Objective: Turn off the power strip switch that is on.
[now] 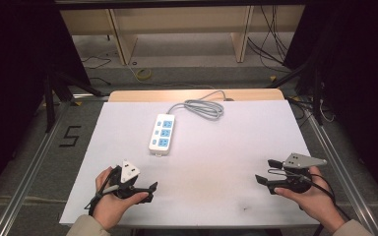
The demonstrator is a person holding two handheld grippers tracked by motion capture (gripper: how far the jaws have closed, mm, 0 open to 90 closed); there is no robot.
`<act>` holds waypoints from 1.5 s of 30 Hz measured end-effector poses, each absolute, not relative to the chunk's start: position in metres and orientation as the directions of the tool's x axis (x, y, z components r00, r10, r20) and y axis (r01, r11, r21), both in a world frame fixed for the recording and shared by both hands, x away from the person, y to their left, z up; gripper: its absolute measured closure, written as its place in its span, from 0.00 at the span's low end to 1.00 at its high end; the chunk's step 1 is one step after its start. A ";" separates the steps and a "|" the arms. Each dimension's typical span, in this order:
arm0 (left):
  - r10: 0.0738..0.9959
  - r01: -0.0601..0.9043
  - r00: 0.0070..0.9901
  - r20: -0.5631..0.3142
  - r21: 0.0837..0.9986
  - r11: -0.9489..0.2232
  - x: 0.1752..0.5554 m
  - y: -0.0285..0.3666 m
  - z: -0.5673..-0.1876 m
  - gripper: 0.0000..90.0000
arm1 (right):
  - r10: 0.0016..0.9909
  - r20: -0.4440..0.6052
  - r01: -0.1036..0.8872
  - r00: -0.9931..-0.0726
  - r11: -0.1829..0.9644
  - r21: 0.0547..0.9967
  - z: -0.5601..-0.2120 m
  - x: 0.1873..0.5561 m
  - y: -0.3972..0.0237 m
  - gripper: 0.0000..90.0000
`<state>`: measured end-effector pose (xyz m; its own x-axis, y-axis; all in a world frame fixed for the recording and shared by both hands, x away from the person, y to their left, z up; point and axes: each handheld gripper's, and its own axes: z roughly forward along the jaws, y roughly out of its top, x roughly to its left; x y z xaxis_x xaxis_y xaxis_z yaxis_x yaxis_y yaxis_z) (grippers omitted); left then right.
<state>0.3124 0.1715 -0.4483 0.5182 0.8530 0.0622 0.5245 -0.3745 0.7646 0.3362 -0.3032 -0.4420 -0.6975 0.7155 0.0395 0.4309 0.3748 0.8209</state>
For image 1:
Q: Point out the black metal stand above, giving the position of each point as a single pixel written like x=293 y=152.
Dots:
x=57 y=95
x=311 y=82

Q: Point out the person's right hand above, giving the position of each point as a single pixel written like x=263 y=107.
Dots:
x=315 y=203

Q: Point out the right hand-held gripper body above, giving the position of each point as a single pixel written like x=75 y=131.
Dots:
x=297 y=172

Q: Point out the aluminium floor rail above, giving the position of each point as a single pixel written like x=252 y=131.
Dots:
x=29 y=170
x=339 y=170

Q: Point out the white power strip blue sockets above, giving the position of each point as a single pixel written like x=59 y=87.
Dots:
x=161 y=134

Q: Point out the yellow tape roll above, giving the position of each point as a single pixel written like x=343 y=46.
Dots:
x=143 y=74

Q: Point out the light wooden desk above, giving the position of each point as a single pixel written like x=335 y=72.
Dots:
x=183 y=19

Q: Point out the dark curtain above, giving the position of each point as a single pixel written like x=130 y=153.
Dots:
x=357 y=82
x=16 y=82

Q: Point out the person's left hand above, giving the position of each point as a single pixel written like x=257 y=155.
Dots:
x=111 y=206

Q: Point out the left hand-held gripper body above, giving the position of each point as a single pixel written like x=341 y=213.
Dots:
x=129 y=172

